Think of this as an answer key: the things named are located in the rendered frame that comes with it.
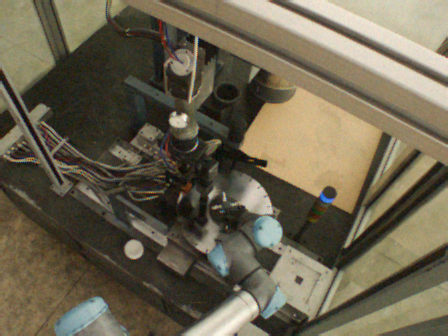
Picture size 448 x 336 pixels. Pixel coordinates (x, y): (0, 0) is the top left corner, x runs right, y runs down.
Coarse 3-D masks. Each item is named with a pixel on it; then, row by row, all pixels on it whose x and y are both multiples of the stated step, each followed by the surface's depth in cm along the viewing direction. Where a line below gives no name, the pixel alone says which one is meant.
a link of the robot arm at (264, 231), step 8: (248, 216) 107; (256, 216) 104; (264, 216) 102; (248, 224) 102; (256, 224) 99; (264, 224) 98; (272, 224) 98; (248, 232) 100; (256, 232) 98; (264, 232) 98; (272, 232) 98; (280, 232) 99; (256, 240) 98; (264, 240) 98; (272, 240) 98; (256, 248) 100
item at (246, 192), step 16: (224, 176) 144; (240, 176) 145; (192, 192) 140; (224, 192) 141; (240, 192) 141; (256, 192) 142; (192, 208) 137; (208, 208) 137; (256, 208) 139; (192, 224) 134; (208, 224) 134; (192, 240) 131; (208, 240) 131
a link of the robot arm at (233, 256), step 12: (228, 240) 100; (240, 240) 99; (216, 252) 98; (228, 252) 97; (240, 252) 97; (252, 252) 99; (216, 264) 96; (228, 264) 97; (240, 264) 96; (252, 264) 96; (240, 276) 95
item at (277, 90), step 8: (264, 72) 168; (256, 80) 175; (264, 80) 172; (272, 80) 170; (280, 80) 169; (256, 88) 184; (264, 88) 181; (272, 88) 174; (280, 88) 173; (288, 88) 174; (296, 88) 192; (256, 96) 188; (264, 96) 185; (272, 96) 184; (280, 96) 184; (288, 96) 187
